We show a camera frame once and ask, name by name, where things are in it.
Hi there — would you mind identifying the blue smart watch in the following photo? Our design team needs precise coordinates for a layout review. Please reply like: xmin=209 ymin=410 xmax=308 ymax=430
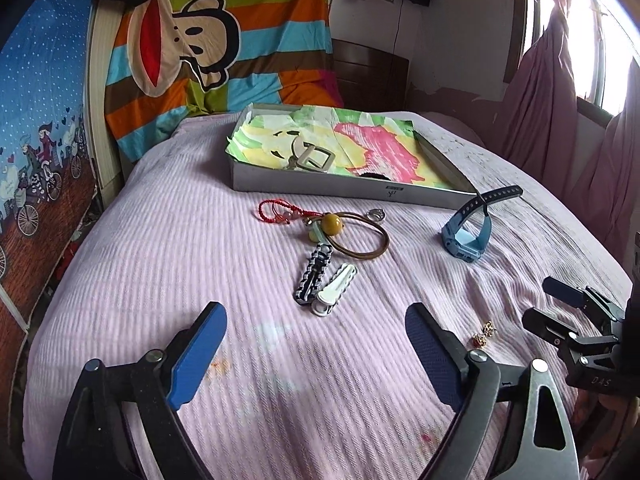
xmin=440 ymin=185 xmax=523 ymax=263

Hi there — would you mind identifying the yellow bead charm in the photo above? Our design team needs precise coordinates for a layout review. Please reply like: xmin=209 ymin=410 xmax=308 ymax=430
xmin=307 ymin=212 xmax=344 ymax=243

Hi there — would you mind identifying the striped monkey blanket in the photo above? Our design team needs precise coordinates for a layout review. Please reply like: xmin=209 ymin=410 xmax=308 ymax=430
xmin=105 ymin=0 xmax=343 ymax=162

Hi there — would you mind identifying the red braided cord bracelet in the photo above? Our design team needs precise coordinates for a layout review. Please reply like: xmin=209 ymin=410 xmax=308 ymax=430
xmin=257 ymin=198 xmax=324 ymax=226

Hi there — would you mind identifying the black white paracord keychain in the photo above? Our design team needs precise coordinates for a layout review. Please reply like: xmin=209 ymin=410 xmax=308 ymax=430
xmin=293 ymin=243 xmax=333 ymax=306

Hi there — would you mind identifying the pink bed cover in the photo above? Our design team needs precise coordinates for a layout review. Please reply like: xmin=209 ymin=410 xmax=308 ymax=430
xmin=23 ymin=116 xmax=631 ymax=479

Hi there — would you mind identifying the grey shallow cardboard box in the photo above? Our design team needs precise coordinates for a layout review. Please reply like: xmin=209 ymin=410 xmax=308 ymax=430
xmin=229 ymin=104 xmax=476 ymax=209

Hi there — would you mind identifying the person's right hand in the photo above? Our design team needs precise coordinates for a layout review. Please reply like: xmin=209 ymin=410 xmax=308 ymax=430
xmin=570 ymin=390 xmax=639 ymax=479

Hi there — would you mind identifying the colourful painted paper sheet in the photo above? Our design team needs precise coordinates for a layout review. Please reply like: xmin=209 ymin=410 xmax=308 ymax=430
xmin=226 ymin=105 xmax=454 ymax=190

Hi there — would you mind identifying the gold flower earring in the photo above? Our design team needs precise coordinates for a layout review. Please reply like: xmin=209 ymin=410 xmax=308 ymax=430
xmin=472 ymin=334 xmax=487 ymax=349
xmin=483 ymin=321 xmax=497 ymax=337

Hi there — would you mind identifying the brown leather bangle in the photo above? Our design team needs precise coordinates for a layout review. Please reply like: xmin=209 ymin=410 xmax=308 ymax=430
xmin=329 ymin=211 xmax=390 ymax=260

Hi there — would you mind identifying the blue bicycle print wardrobe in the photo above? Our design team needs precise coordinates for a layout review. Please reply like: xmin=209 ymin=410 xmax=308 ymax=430
xmin=0 ymin=0 xmax=109 ymax=334

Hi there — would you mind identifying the silver metal belt buckle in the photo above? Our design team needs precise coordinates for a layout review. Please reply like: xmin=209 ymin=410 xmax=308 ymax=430
xmin=285 ymin=136 xmax=335 ymax=172

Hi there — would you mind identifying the window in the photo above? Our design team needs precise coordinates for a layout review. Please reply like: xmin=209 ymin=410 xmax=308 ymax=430
xmin=504 ymin=0 xmax=632 ymax=127

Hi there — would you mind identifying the pink curtain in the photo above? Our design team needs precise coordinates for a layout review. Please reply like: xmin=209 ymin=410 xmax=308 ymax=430
xmin=488 ymin=0 xmax=639 ymax=262

